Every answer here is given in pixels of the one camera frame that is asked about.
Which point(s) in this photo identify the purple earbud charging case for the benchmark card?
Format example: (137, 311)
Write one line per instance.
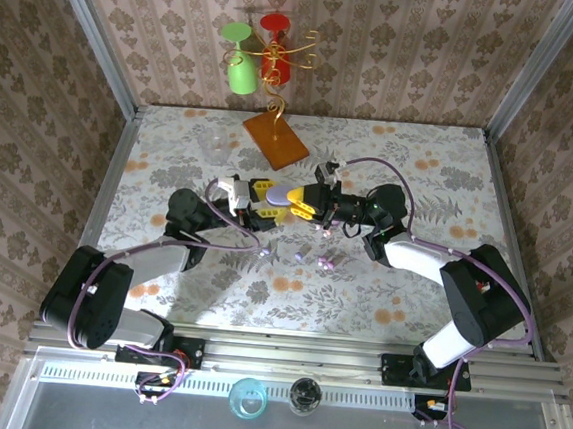
(279, 196)

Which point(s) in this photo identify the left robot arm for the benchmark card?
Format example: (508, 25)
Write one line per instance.
(162, 264)

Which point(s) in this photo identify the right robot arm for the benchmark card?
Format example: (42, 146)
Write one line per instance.
(413, 261)

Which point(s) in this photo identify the floral patterned tablecloth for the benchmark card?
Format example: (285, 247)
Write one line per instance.
(397, 149)

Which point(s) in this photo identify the clear glass cup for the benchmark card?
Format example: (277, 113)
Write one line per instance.
(212, 148)

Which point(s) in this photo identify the green wine glass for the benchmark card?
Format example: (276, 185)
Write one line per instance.
(242, 77)

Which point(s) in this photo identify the red wine glass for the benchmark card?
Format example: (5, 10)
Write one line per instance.
(274, 23)

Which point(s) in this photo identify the dark clear drinking glass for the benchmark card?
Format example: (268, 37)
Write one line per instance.
(304, 397)

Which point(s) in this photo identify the blue drinking glass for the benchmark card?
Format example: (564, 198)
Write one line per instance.
(238, 396)

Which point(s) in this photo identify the slotted metal strip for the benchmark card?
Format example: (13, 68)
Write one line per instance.
(351, 395)

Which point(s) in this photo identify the aluminium side rail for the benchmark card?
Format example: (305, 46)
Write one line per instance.
(502, 193)
(119, 160)

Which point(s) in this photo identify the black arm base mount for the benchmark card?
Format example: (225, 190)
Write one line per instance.
(396, 369)
(189, 351)

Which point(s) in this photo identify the aluminium mounting rail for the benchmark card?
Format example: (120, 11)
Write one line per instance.
(294, 356)

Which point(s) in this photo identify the aluminium frame post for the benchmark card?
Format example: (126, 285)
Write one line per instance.
(97, 37)
(534, 70)

